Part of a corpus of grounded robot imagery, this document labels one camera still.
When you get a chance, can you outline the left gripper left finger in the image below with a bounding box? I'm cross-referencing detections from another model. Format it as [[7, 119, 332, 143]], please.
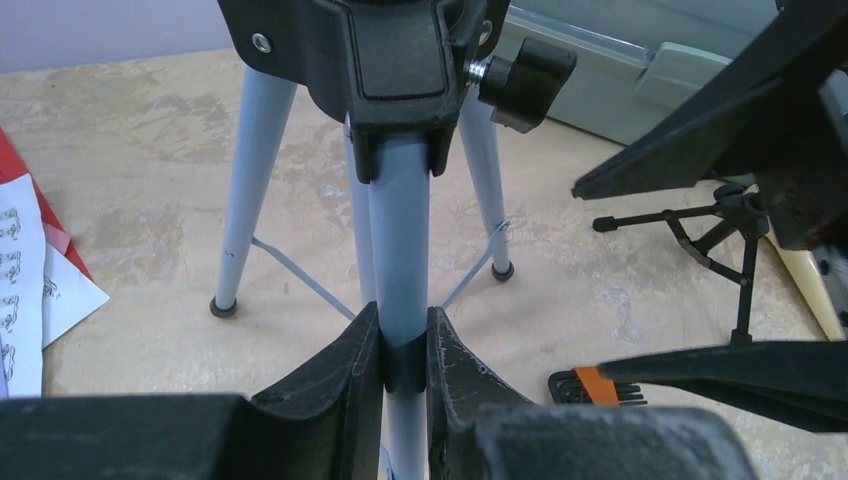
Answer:
[[1, 304, 382, 479]]

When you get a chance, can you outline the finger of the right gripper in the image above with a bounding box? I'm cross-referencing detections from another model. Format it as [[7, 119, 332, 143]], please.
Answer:
[[598, 341, 847, 433]]

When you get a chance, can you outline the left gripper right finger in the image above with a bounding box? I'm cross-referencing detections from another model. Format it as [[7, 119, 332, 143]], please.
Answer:
[[427, 307, 756, 479]]

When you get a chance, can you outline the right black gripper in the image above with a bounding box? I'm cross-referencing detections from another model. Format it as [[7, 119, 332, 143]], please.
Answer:
[[572, 1, 847, 250]]

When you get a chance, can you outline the black tripod shock-mount stand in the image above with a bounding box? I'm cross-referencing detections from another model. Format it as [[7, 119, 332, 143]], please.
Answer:
[[592, 183, 770, 346]]

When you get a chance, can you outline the white sheet music page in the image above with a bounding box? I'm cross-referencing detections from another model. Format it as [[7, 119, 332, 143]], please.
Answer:
[[42, 244, 109, 349], [1, 174, 46, 398]]

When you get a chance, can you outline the blue music stand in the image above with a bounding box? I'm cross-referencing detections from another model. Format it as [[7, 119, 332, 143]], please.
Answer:
[[210, 1, 577, 479]]

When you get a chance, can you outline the red sheet music page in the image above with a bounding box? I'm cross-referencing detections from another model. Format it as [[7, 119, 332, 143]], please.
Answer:
[[1, 131, 93, 280]]

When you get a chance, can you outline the green translucent storage case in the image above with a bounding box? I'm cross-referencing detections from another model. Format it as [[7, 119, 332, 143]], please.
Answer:
[[495, 0, 777, 144]]

